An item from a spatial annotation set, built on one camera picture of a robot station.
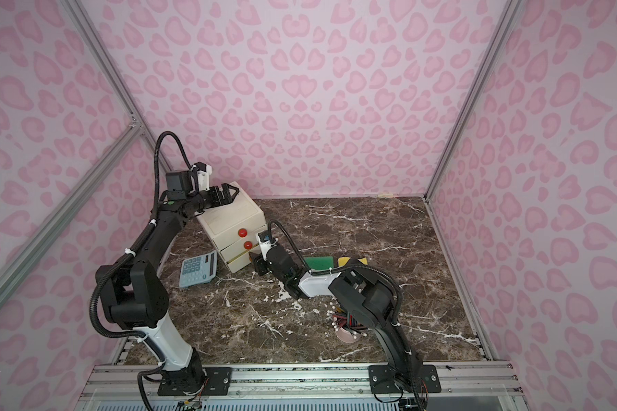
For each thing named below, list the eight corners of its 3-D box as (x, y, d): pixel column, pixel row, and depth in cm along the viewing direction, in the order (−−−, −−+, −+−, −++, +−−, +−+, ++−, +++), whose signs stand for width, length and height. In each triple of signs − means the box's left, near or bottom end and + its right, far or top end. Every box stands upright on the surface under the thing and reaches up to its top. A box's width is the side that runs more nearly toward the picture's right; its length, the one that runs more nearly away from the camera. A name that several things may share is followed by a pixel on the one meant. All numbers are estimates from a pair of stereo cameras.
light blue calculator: (183, 287, 94) (179, 282, 91) (185, 263, 101) (181, 257, 98) (219, 280, 96) (216, 274, 93) (219, 256, 103) (216, 250, 100)
